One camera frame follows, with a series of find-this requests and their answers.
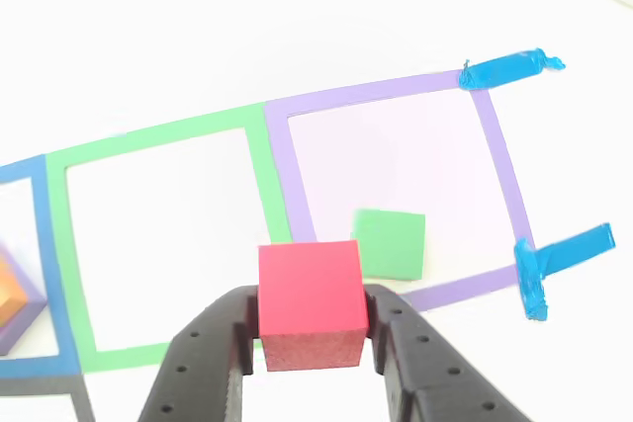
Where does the green square frame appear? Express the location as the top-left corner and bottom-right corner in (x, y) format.
(45, 101), (293, 375)

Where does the orange cube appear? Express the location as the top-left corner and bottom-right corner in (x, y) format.
(0, 256), (30, 329)

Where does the purple square frame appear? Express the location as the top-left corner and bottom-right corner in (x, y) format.
(264, 68), (536, 313)

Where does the black square frame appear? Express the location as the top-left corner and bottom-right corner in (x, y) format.
(0, 375), (96, 422)

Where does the small red cube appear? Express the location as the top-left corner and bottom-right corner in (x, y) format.
(257, 239), (371, 373)

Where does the green cube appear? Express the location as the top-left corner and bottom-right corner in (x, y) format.
(350, 209), (426, 281)

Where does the large purple cube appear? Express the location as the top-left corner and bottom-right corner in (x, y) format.
(0, 242), (46, 357)

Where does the blue square frame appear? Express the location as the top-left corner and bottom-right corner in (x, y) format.
(0, 154), (81, 379)

